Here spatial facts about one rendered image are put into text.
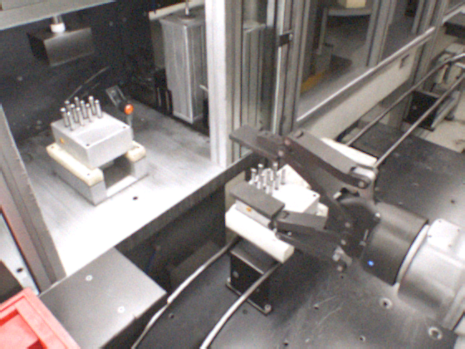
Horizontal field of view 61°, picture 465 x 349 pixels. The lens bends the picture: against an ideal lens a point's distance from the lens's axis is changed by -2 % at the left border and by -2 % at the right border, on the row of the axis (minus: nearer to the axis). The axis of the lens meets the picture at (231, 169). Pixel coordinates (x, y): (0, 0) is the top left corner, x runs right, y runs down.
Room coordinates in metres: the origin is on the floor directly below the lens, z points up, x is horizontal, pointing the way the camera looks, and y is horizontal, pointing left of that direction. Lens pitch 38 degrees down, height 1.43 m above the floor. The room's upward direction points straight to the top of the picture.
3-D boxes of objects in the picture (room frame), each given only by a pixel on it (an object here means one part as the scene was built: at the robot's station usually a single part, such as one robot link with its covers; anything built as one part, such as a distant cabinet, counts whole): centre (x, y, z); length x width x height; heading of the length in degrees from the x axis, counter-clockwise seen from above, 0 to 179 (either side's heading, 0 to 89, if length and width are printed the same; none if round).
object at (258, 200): (0.39, -0.03, 1.08); 0.07 x 0.03 x 0.01; 48
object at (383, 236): (0.29, -0.14, 1.12); 0.09 x 0.07 x 0.08; 48
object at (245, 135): (0.39, -0.03, 1.17); 0.07 x 0.03 x 0.01; 48
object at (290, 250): (0.66, -0.16, 0.84); 0.36 x 0.14 x 0.10; 138
